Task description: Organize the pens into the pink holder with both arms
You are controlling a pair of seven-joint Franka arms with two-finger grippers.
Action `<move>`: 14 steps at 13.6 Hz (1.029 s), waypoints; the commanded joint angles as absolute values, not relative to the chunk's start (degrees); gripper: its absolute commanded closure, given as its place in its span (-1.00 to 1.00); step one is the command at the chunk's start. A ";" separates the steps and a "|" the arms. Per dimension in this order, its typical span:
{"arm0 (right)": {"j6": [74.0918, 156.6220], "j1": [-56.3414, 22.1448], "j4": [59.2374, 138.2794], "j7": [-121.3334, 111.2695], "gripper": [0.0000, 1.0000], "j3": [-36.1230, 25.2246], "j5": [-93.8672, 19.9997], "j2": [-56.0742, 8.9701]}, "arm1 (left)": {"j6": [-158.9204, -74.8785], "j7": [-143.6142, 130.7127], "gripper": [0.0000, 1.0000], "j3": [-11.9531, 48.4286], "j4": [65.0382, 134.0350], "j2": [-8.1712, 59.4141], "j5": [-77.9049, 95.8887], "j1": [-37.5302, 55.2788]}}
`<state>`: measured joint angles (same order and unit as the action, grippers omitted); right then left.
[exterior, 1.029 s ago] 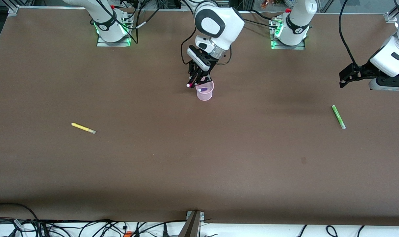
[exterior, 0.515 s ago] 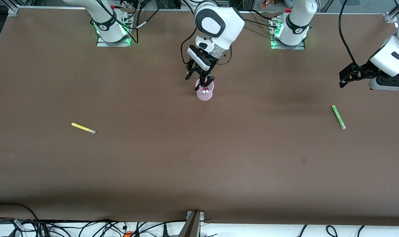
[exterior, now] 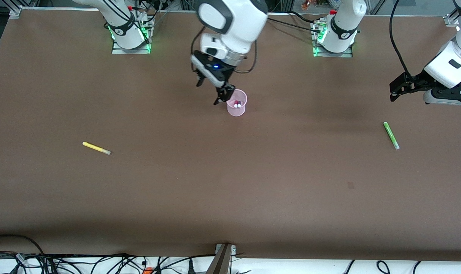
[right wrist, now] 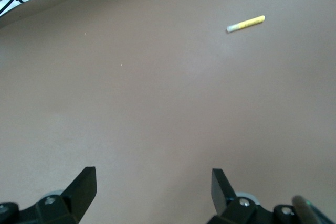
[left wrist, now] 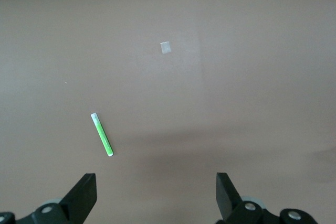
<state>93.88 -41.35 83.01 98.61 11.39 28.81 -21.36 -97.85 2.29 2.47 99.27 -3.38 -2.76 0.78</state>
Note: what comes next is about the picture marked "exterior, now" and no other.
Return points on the pink translucent cup holder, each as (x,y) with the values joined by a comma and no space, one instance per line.
(238,110)

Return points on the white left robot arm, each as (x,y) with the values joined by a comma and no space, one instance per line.
(343,27)

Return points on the green marker pen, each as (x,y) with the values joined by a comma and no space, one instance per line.
(391,135)

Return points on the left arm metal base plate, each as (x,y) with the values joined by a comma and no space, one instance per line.
(331,54)

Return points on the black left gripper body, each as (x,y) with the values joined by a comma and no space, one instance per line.
(415,81)

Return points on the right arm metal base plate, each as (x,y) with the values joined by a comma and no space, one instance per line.
(120,50)

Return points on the yellow marker pen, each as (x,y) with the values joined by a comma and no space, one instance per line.
(95,147)

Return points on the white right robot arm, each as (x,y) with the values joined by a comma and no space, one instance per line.
(234,23)

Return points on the metal table support bracket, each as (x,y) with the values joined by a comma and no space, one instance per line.
(221,259)

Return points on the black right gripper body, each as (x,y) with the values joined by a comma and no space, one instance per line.
(223,81)

